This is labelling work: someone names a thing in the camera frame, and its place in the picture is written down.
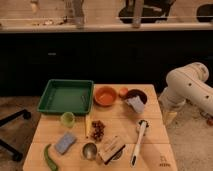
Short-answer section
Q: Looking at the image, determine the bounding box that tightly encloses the metal cup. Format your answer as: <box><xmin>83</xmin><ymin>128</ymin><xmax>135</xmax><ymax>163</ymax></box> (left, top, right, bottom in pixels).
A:
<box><xmin>82</xmin><ymin>143</ymin><xmax>97</xmax><ymax>160</ymax></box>

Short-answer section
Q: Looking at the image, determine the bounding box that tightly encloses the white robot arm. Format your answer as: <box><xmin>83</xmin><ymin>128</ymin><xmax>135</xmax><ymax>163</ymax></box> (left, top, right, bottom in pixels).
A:
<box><xmin>158</xmin><ymin>62</ymin><xmax>213</xmax><ymax>125</ymax></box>

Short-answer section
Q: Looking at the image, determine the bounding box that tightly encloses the light green cup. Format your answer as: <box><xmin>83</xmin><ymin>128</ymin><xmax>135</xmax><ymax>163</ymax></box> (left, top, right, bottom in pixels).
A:
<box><xmin>60</xmin><ymin>112</ymin><xmax>75</xmax><ymax>128</ymax></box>

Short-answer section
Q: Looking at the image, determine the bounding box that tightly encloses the small orange apple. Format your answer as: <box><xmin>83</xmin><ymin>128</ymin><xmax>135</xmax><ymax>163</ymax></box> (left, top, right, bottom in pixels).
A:
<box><xmin>119</xmin><ymin>87</ymin><xmax>128</xmax><ymax>98</ymax></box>

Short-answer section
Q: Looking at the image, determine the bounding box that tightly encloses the green plastic tray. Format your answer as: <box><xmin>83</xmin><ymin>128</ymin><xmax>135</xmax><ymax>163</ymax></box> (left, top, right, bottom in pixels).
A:
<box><xmin>37</xmin><ymin>79</ymin><xmax>94</xmax><ymax>116</ymax></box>

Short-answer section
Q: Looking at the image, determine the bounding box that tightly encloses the wooden block box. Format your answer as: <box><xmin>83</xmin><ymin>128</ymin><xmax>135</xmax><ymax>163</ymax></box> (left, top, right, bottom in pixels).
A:
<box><xmin>98</xmin><ymin>136</ymin><xmax>125</xmax><ymax>165</ymax></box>

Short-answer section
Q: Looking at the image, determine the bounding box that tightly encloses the dark brown bowl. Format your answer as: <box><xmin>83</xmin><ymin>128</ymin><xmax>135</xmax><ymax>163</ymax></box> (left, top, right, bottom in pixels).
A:
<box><xmin>124</xmin><ymin>89</ymin><xmax>147</xmax><ymax>104</ymax></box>

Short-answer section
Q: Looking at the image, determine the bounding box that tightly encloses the white handled brush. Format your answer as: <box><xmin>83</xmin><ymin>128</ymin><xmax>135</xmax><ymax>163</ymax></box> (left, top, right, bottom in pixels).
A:
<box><xmin>130</xmin><ymin>120</ymin><xmax>149</xmax><ymax>167</ymax></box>

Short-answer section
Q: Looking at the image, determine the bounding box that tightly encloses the green cucumber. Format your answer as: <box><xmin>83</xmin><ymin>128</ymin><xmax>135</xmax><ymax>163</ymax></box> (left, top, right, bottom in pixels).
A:
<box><xmin>44</xmin><ymin>144</ymin><xmax>58</xmax><ymax>171</ymax></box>

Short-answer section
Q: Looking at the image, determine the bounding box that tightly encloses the yellow corn cob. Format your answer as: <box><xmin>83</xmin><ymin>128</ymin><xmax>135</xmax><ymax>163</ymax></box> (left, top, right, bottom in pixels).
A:
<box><xmin>85</xmin><ymin>114</ymin><xmax>92</xmax><ymax>138</ymax></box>

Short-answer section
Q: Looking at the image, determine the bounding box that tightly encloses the grey white cloth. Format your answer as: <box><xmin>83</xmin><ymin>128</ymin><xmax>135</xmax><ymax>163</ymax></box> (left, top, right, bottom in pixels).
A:
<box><xmin>126</xmin><ymin>96</ymin><xmax>144</xmax><ymax>114</ymax></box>

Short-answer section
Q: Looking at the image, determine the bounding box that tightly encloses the brown grape bunch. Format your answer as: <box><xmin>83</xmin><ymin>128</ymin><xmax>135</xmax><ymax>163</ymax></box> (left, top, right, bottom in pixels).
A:
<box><xmin>91</xmin><ymin>120</ymin><xmax>105</xmax><ymax>142</ymax></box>

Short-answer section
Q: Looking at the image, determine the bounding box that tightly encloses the blue sponge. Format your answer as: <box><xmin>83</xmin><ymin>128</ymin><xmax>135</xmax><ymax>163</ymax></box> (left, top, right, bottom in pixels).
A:
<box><xmin>55</xmin><ymin>132</ymin><xmax>77</xmax><ymax>155</ymax></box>

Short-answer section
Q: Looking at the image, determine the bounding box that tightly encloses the orange bowl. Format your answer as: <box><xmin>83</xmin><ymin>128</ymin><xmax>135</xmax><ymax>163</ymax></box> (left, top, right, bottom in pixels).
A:
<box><xmin>94</xmin><ymin>86</ymin><xmax>117</xmax><ymax>107</ymax></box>

